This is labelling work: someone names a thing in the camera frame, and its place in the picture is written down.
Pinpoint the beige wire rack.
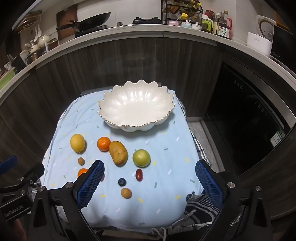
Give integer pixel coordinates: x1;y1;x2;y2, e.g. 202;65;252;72
17;10;42;30

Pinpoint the dark wood kitchen cabinet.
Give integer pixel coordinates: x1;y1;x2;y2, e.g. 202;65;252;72
0;30;222;167

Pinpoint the white teapot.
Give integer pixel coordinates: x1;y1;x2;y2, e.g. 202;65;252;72
38;35;50;47

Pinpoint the black microwave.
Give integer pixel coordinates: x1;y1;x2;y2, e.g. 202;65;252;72
269;24;295;67

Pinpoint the white scalloped bowl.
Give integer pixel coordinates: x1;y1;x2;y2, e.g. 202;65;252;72
97;80;175;133

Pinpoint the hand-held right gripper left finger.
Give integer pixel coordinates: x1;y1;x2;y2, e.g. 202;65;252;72
28;159;109;241

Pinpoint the yellow lemon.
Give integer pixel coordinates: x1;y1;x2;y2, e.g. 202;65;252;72
70;134;86;153

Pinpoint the black wok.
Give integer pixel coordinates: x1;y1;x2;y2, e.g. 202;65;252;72
56;13;111;32

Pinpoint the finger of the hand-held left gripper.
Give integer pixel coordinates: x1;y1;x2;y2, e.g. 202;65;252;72
0;155;18;173
0;163;45;197

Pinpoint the white rice cooker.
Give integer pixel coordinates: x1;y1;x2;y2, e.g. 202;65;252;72
256;15;277;43

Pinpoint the black wire spice rack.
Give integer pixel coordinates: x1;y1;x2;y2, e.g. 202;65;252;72
161;0;204;25

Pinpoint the black built-in oven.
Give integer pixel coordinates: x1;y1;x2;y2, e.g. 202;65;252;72
203;62;293;176

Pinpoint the green cutting board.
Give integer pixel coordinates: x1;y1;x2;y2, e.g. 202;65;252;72
0;67;16;91

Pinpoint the black stove grate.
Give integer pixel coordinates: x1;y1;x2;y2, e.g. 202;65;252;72
132;17;162;25

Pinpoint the green-handled oil bottle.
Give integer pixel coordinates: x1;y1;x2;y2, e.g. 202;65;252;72
201;14;213;33

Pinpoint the light blue confetti tablecloth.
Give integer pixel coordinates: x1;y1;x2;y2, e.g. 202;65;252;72
43;89;212;233

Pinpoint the brown wooden cutting board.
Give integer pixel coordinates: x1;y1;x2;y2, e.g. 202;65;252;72
56;5;78;41

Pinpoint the green apple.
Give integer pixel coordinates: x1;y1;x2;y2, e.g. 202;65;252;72
132;149;151;168

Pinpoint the yellow-brown mango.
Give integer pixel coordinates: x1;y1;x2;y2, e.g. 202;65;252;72
109;141;128;167

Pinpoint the steel pot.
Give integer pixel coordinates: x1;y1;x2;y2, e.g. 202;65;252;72
25;46;45;63

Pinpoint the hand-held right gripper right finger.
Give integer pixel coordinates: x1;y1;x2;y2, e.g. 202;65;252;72
195;159;273;241

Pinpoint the white kitchen countertop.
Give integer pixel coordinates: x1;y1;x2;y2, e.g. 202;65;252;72
0;22;296;102

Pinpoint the dark striped cloth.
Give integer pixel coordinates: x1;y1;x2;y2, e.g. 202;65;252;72
150;191;220;241

